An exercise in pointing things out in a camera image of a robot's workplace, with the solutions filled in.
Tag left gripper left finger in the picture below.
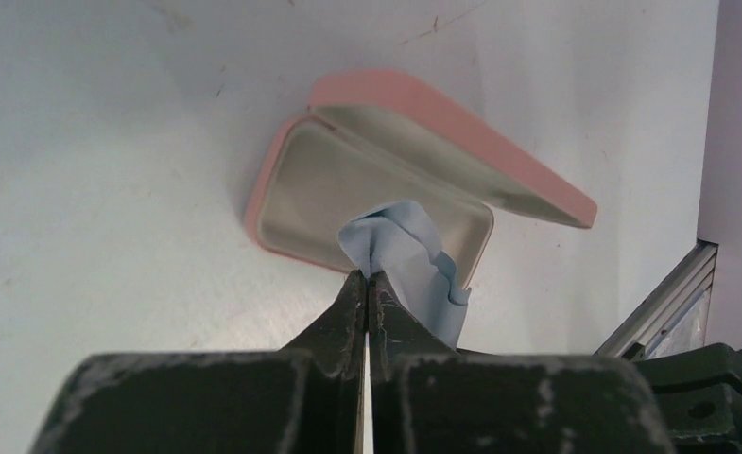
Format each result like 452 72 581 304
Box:
31 271 367 453

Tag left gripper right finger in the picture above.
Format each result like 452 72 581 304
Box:
368 273 674 453

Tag light blue cleaning cloth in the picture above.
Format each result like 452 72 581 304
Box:
337 200 470 349

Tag pink glasses case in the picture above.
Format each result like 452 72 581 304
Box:
245 69 597 287

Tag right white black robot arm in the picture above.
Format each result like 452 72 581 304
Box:
633 343 742 453

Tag aluminium frame rails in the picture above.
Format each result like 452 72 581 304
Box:
595 241 717 361

